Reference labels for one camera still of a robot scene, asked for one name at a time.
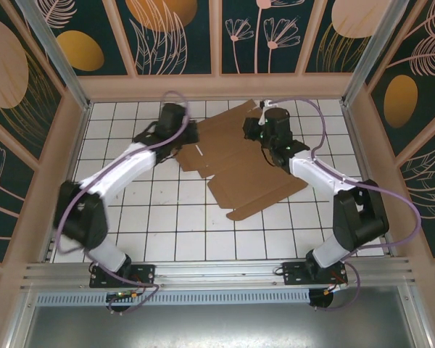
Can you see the small green circuit board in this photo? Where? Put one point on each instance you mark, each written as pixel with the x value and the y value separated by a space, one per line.
pixel 121 294

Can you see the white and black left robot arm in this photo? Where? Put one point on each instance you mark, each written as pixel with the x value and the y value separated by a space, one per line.
pixel 112 174

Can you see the brown cardboard box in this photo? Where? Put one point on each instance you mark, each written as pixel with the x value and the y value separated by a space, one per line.
pixel 239 174

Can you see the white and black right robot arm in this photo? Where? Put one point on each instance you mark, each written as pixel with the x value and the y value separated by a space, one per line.
pixel 322 174

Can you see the aluminium mounting rail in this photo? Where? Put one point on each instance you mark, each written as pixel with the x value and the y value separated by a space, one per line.
pixel 217 273

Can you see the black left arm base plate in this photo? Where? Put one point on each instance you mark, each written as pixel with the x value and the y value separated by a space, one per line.
pixel 145 275

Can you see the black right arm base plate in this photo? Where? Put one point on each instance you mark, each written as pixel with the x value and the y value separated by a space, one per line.
pixel 293 273

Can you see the grey metal sheet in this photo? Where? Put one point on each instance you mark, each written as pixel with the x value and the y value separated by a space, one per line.
pixel 217 326

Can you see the aluminium frame post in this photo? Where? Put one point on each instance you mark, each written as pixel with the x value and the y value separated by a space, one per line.
pixel 57 61
pixel 372 54

